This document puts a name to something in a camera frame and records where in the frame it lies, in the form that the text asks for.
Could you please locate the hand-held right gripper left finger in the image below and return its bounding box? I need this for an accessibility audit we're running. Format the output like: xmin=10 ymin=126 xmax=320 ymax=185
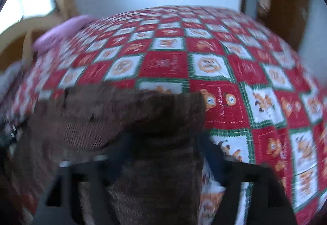
xmin=34 ymin=133 xmax=143 ymax=225

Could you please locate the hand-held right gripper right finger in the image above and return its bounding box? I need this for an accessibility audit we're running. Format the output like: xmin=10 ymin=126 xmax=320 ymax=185
xmin=199 ymin=135 xmax=298 ymax=225

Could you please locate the brown knitted sweater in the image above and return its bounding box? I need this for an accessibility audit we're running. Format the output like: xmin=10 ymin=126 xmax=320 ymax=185
xmin=4 ymin=83 xmax=206 ymax=225

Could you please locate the striped pillow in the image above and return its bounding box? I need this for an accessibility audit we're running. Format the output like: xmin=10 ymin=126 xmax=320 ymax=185
xmin=0 ymin=60 xmax=29 ymax=93

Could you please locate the wooden bed headboard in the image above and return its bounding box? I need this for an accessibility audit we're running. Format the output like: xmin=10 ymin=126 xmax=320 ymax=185
xmin=0 ymin=14 xmax=67 ymax=73

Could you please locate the red checkered printed bedsheet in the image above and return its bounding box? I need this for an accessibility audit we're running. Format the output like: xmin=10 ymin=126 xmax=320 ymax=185
xmin=0 ymin=5 xmax=327 ymax=225

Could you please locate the pink folded blanket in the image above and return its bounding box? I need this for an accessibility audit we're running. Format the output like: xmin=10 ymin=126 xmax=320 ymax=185
xmin=33 ymin=14 xmax=97 ymax=53

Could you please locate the brown wooden door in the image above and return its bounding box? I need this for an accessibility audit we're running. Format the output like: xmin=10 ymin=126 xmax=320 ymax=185
xmin=266 ymin=0 xmax=311 ymax=50

